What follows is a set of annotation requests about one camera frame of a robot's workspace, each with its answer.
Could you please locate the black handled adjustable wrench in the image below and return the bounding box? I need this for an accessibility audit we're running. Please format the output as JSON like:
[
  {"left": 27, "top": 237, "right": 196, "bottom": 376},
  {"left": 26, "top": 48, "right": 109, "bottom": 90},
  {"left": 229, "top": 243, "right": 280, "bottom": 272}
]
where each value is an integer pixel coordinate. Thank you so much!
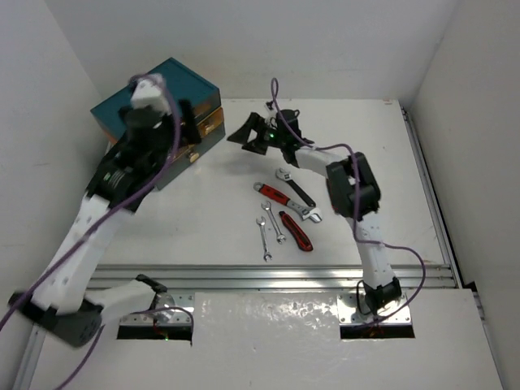
[{"left": 275, "top": 168, "right": 316, "bottom": 207}]

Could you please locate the teal drawer organizer box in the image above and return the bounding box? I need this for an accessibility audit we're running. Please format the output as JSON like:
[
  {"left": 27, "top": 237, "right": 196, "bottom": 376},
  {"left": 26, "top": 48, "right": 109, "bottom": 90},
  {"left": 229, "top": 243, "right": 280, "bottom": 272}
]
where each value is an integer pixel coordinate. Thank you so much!
[{"left": 90, "top": 58, "right": 225, "bottom": 190}]

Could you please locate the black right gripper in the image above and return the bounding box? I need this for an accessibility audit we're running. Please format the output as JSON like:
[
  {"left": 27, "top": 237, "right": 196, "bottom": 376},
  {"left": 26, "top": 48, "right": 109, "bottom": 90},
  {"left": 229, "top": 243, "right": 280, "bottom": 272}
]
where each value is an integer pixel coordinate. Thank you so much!
[{"left": 228, "top": 112, "right": 286, "bottom": 155}]

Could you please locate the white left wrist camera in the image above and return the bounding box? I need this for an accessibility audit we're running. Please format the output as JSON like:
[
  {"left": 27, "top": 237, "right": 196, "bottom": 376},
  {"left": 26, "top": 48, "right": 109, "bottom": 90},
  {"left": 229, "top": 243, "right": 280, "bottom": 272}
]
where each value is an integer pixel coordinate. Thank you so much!
[{"left": 130, "top": 73, "right": 171, "bottom": 115}]

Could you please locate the red black utility knife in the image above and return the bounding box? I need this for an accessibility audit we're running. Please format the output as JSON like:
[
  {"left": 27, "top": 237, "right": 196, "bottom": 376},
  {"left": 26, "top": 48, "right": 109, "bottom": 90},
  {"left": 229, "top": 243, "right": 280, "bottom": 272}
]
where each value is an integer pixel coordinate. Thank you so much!
[{"left": 279, "top": 211, "right": 314, "bottom": 252}]

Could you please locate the aluminium table edge rail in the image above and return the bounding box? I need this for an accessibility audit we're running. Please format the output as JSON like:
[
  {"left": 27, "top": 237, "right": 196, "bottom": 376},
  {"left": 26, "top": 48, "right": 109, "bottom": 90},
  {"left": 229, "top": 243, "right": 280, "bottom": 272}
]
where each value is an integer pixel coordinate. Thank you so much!
[{"left": 89, "top": 263, "right": 462, "bottom": 292}]

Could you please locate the white foam cover panel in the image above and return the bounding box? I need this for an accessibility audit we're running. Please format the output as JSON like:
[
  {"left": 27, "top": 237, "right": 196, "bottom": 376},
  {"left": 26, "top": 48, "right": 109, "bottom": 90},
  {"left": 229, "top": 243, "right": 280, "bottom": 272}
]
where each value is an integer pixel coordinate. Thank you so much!
[{"left": 194, "top": 292, "right": 339, "bottom": 344}]

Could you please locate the small silver open-end wrench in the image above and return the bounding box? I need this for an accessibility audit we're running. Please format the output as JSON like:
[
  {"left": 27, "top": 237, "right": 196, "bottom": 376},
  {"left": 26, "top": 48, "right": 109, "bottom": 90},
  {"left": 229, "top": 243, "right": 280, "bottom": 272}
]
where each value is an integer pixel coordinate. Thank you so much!
[{"left": 256, "top": 217, "right": 272, "bottom": 262}]

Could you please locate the red handled adjustable wrench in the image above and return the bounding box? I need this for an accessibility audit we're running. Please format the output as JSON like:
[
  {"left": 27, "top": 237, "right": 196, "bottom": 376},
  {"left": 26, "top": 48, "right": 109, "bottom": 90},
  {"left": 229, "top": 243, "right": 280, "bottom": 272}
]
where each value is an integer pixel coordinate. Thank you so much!
[{"left": 253, "top": 182, "right": 323, "bottom": 223}]

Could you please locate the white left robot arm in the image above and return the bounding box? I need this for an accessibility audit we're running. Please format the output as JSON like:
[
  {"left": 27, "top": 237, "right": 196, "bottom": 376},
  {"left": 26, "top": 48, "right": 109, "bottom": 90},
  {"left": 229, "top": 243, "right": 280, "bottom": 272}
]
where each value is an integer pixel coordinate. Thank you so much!
[{"left": 8, "top": 99, "right": 202, "bottom": 348}]

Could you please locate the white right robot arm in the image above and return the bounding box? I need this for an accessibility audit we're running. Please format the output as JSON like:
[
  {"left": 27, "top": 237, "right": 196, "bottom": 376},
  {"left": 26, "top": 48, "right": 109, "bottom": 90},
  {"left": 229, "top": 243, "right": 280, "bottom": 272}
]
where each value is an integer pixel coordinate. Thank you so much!
[{"left": 227, "top": 110, "right": 401, "bottom": 315}]

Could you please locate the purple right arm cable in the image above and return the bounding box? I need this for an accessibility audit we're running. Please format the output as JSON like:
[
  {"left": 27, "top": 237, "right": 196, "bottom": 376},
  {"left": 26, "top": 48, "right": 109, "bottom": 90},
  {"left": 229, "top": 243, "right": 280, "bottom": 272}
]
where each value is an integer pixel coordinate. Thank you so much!
[{"left": 270, "top": 77, "right": 427, "bottom": 326}]

